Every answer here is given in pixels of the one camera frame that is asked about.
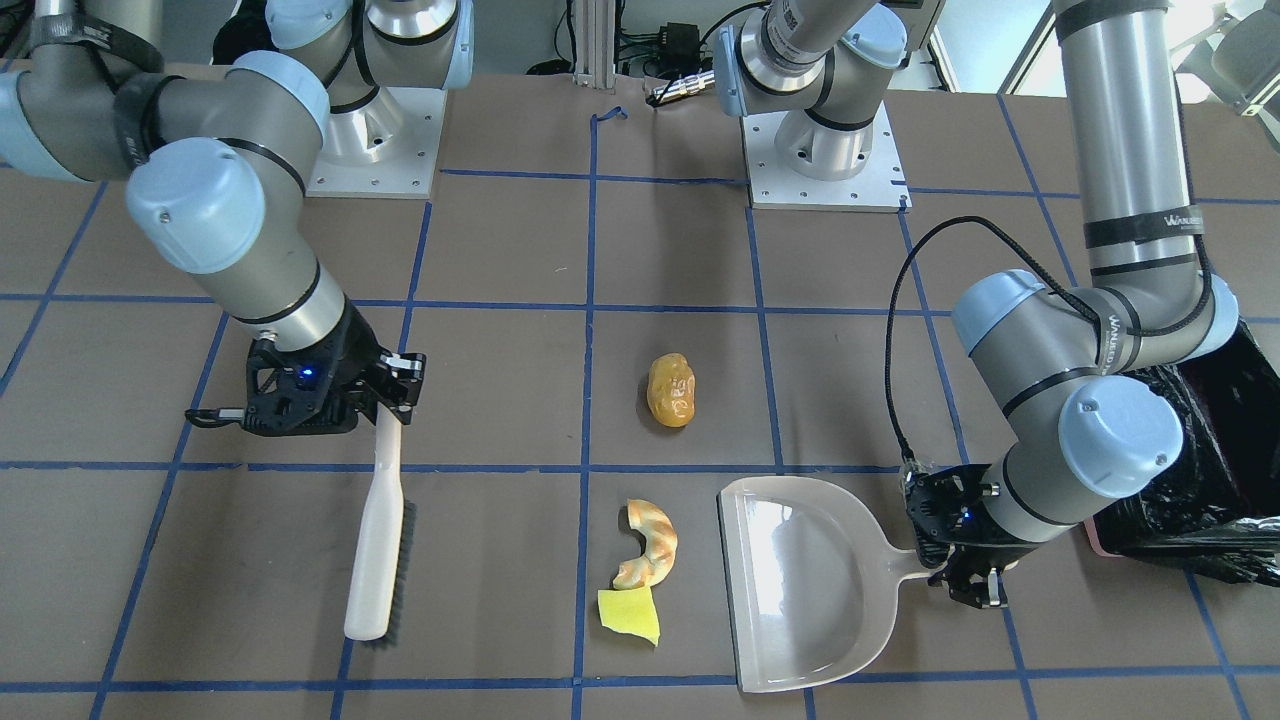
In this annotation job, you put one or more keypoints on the croissant piece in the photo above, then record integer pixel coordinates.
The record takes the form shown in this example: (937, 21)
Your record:
(660, 543)

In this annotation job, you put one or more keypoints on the yellow sponge piece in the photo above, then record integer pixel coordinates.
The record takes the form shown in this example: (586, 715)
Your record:
(630, 612)

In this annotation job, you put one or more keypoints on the golden bread roll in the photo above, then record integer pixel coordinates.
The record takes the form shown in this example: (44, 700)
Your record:
(671, 390)

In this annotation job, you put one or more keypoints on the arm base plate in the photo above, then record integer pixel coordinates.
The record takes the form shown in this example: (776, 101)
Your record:
(386, 149)
(795, 164)

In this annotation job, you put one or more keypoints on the aluminium frame post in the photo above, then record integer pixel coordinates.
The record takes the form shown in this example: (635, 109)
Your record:
(593, 35)

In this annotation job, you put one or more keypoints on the silver connector plug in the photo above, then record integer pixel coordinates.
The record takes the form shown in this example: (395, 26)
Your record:
(681, 88)

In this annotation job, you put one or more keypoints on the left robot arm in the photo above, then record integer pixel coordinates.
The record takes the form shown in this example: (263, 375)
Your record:
(1058, 361)

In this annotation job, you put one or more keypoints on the beige hand brush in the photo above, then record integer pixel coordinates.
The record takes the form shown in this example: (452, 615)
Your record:
(382, 556)

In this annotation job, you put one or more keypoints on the beige plastic dustpan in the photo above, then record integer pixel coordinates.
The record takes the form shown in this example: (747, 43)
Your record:
(812, 579)

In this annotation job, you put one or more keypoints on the black lined trash bin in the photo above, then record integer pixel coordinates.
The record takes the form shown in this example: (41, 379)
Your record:
(1214, 511)

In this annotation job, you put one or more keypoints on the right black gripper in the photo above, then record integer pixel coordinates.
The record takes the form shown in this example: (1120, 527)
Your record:
(354, 358)

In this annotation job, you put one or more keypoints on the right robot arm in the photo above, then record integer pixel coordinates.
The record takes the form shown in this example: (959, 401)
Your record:
(216, 170)

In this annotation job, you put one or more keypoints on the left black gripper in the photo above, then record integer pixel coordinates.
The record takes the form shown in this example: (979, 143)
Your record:
(985, 550)

